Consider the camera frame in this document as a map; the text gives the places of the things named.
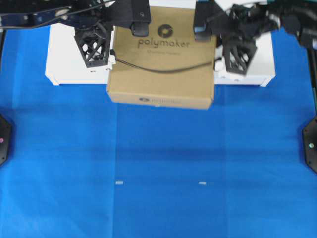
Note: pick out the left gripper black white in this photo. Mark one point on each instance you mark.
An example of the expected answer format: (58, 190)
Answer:
(92, 25)

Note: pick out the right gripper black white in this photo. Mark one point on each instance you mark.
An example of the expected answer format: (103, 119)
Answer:
(238, 28)

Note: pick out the brown polymaker cardboard box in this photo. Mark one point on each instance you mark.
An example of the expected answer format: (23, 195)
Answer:
(168, 68)

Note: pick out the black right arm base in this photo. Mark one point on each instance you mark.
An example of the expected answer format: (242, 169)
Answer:
(310, 144)

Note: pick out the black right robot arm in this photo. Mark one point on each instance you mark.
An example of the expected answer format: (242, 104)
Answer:
(296, 17)

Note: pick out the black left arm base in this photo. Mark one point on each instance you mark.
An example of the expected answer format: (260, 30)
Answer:
(5, 134)

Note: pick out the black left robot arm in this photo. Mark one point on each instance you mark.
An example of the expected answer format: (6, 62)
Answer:
(31, 14)

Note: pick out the blue table cloth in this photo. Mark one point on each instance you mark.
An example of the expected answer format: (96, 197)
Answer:
(70, 144)

